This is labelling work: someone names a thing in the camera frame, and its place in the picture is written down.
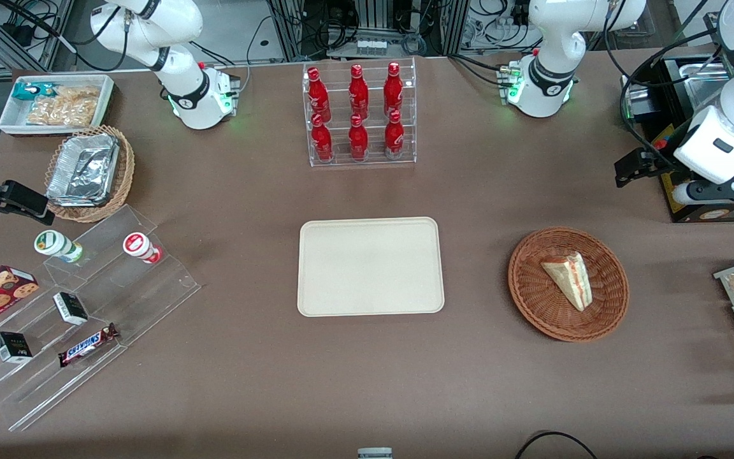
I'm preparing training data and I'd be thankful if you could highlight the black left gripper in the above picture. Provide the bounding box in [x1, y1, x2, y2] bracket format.
[614, 148, 672, 188]

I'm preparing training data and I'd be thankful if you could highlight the triangular sandwich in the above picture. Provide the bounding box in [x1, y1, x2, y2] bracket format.
[540, 252, 592, 312]

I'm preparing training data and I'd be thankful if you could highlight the oval wicker basket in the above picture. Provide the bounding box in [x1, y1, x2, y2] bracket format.
[45, 125, 136, 223]

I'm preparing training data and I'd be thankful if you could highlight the round brown wicker basket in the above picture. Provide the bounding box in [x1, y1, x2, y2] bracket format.
[508, 227, 630, 344]

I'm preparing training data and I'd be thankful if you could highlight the beige plastic serving tray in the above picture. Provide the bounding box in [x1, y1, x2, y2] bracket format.
[297, 217, 445, 318]

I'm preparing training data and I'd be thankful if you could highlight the green lidded yogurt cup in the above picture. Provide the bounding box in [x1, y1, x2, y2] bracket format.
[34, 229, 84, 264]

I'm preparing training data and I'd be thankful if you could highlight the black food warmer appliance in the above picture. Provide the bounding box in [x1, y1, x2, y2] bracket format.
[621, 54, 734, 223]

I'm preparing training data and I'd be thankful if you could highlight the stack of foil trays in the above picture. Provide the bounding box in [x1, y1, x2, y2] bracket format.
[46, 133, 120, 208]

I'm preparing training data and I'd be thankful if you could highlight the white rectangular snack bin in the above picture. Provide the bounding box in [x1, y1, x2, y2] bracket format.
[0, 74, 115, 137]

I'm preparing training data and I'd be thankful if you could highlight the clear bag of crackers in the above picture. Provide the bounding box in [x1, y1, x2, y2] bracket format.
[25, 85, 101, 127]

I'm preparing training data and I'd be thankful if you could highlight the teal snack packet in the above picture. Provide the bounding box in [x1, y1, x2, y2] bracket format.
[11, 82, 57, 102]

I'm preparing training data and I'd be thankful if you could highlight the small black white box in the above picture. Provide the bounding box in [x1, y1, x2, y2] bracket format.
[0, 331, 34, 365]
[52, 291, 89, 326]

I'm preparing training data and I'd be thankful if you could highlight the red lidded yogurt cup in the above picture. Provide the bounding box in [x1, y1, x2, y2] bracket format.
[122, 232, 163, 265]

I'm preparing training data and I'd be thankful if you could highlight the clear acrylic tiered stand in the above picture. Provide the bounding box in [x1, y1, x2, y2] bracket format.
[0, 204, 203, 433]

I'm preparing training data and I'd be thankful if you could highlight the snickers chocolate bar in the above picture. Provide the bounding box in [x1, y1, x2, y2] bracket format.
[57, 323, 120, 368]

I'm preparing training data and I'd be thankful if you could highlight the red cola bottle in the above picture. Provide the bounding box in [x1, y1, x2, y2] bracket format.
[307, 67, 331, 122]
[384, 110, 405, 160]
[349, 64, 370, 119]
[311, 113, 334, 163]
[349, 114, 369, 162]
[384, 61, 403, 118]

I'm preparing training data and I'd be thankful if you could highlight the clear acrylic bottle rack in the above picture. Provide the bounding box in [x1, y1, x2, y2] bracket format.
[301, 57, 418, 168]

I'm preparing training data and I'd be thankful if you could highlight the black cable loop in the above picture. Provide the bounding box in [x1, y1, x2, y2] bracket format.
[514, 431, 600, 459]

